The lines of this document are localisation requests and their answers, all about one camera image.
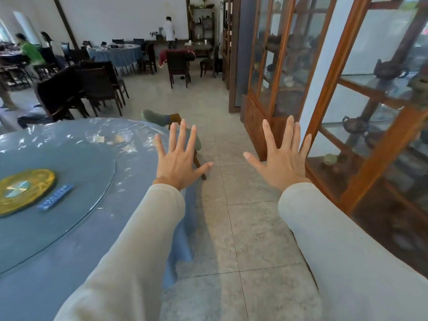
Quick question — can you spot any dark teapot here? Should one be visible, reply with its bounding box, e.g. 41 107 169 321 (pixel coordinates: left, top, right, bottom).
342 116 370 133
373 59 411 80

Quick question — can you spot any person's left forearm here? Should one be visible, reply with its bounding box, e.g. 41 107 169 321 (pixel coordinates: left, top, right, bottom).
53 183 186 321

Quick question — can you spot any round glass turntable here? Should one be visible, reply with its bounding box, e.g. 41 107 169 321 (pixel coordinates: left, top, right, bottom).
0 138 117 275

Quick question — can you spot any dark wooden chair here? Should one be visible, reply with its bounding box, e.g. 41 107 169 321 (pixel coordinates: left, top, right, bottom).
79 60 130 117
141 42 158 75
36 66 88 121
166 49 192 89
200 46 218 79

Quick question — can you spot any small wooden table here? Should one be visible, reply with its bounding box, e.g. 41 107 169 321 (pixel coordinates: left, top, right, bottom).
183 42 213 59

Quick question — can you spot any blue tablecloth with plastic cover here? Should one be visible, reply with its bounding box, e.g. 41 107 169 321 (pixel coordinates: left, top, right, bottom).
0 117 202 321

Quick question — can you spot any gold round plate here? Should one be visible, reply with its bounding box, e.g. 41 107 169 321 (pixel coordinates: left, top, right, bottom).
0 169 57 217

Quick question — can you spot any large wooden glass display cabinet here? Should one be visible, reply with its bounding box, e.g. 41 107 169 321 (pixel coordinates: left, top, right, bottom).
304 0 428 278

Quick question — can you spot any person's right forearm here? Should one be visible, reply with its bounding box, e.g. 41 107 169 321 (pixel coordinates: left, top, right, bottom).
278 182 428 321

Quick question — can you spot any tall wooden glass display cabinet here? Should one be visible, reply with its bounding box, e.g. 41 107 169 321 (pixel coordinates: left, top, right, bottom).
244 0 339 161

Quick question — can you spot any blue remote control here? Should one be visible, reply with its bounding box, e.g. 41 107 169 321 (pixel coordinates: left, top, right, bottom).
37 184 75 211

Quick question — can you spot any wooden chair with green cushion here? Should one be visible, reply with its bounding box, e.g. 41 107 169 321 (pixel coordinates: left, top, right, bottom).
141 109 207 180

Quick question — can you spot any round table with blue cloth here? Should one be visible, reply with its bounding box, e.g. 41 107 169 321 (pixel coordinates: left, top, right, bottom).
86 44 143 76

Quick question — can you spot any dark wooden shelf unit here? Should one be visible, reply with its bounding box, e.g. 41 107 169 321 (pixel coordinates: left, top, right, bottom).
188 4 216 44

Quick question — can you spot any person's right hand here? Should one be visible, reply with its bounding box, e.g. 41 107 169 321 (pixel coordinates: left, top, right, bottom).
243 115 313 193

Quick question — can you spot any person's left hand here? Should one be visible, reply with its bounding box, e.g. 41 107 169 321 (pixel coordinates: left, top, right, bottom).
154 119 214 192

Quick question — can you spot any wooden lattice shelf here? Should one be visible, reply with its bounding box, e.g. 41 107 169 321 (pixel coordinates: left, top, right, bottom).
222 0 241 91

